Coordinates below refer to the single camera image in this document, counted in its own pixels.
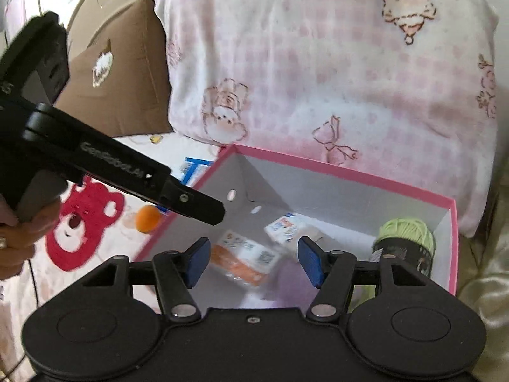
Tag small white packet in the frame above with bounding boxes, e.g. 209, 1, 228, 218
264, 212, 316, 264

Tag bear printed blanket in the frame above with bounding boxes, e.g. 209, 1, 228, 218
0, 133, 224, 382

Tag blue packet white labels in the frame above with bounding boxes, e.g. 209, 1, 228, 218
156, 157, 216, 214

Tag pink checked pillow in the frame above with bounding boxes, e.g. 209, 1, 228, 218
153, 0, 500, 240

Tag orange makeup sponge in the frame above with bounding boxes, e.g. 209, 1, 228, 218
135, 205, 162, 234

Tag thin black cable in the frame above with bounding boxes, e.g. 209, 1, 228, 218
8, 258, 41, 378

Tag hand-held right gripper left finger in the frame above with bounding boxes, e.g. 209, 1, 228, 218
81, 237, 211, 324

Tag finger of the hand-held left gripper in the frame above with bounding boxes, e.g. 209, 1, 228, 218
161, 178, 226, 226

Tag pink cardboard box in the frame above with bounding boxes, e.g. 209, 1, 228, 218
135, 145, 460, 316

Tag person's left hand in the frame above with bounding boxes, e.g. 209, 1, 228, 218
0, 198, 63, 281

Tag clear box orange label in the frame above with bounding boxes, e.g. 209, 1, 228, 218
209, 230, 285, 288

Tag green yarn ball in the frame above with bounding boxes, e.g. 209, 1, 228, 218
364, 217, 436, 300

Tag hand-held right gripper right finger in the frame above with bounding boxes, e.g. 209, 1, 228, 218
297, 236, 432, 323

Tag brown pillow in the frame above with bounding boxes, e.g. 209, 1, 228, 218
56, 0, 174, 138

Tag beige satin cloth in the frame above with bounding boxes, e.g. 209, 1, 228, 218
455, 183, 509, 382

